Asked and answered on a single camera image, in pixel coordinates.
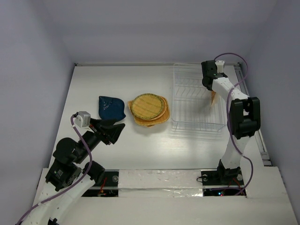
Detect triangular woven orange plate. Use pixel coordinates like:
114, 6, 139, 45
127, 100, 155, 127

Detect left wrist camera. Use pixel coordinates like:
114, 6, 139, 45
71, 111, 91, 128

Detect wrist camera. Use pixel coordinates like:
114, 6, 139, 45
71, 111, 91, 128
215, 60, 225, 73

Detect white foam front board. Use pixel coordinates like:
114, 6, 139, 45
30, 167, 296, 225

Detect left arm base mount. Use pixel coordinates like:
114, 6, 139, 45
82, 170, 119, 197

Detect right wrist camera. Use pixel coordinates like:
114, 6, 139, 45
215, 60, 225, 73

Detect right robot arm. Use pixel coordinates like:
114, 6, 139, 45
201, 60, 261, 186

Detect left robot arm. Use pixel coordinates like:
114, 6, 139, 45
18, 112, 125, 225

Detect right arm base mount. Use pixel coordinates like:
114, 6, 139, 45
196, 170, 247, 197

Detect dark blue plate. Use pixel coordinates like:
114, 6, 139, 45
98, 96, 126, 122

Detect white wire dish rack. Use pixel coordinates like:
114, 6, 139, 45
172, 63, 227, 132

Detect small orange woven plate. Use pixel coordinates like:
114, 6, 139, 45
210, 91, 218, 109

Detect yellow round woven plate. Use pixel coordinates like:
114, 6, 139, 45
131, 93, 165, 120

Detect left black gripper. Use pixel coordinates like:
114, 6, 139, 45
75, 117, 126, 162

